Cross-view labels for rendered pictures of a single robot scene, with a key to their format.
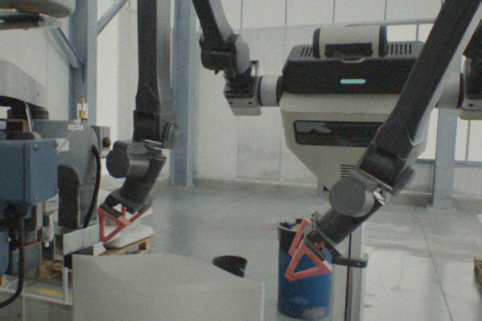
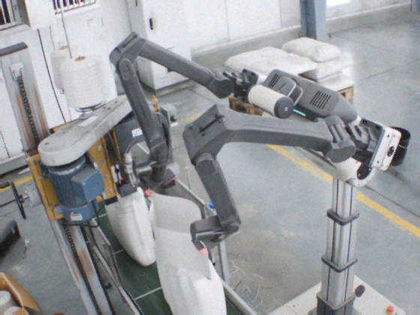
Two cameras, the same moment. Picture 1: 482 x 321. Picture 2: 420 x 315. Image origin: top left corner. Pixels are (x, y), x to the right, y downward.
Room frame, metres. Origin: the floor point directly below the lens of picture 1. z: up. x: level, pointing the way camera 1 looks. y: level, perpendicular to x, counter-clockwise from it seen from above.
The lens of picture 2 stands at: (-0.13, -0.97, 2.09)
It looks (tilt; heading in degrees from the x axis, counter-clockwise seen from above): 29 degrees down; 42
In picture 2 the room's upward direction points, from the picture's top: 7 degrees counter-clockwise
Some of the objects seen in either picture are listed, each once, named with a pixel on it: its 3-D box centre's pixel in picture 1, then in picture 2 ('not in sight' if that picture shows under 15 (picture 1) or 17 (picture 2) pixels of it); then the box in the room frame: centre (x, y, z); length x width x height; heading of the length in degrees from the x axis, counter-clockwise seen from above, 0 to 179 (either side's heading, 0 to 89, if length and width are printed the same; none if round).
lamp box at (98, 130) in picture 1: (94, 142); (169, 115); (1.13, 0.40, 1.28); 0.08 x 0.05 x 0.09; 70
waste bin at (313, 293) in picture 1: (305, 266); not in sight; (3.04, -0.52, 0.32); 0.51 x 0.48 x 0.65; 160
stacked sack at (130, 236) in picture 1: (123, 235); (325, 83); (4.28, 1.21, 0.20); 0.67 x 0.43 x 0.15; 160
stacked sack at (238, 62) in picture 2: not in sight; (258, 58); (3.82, 1.79, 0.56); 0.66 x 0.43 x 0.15; 157
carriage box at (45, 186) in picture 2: not in sight; (67, 167); (0.70, 0.64, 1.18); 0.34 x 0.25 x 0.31; 160
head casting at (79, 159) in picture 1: (19, 169); (132, 133); (1.04, 0.56, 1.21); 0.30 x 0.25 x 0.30; 70
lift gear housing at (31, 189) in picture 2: not in sight; (32, 193); (0.52, 0.68, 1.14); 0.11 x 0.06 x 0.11; 70
